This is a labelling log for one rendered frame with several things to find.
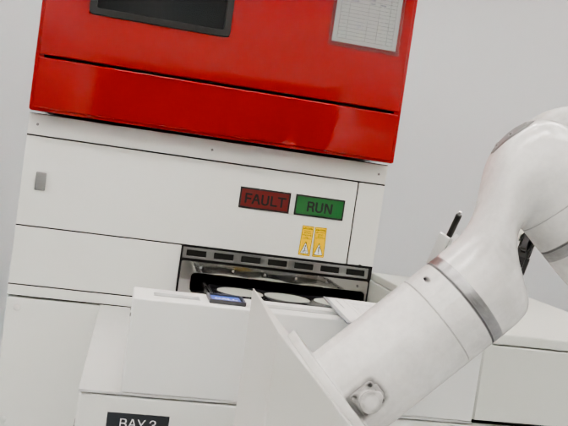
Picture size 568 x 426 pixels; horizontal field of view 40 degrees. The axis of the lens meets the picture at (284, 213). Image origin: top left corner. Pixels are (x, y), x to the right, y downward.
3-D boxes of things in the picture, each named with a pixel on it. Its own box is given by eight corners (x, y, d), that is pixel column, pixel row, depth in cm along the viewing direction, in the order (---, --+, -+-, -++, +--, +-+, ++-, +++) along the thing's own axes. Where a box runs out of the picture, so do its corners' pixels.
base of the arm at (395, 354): (404, 493, 83) (537, 386, 84) (298, 356, 81) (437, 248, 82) (365, 434, 102) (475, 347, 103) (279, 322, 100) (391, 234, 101)
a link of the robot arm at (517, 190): (505, 347, 86) (669, 218, 88) (401, 216, 87) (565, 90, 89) (477, 340, 98) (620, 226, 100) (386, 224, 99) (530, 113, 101)
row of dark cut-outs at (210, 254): (182, 256, 175) (183, 246, 175) (366, 278, 184) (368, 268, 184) (182, 257, 175) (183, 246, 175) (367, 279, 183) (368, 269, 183)
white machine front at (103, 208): (8, 292, 171) (30, 111, 169) (360, 329, 187) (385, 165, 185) (6, 295, 168) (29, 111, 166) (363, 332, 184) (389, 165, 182)
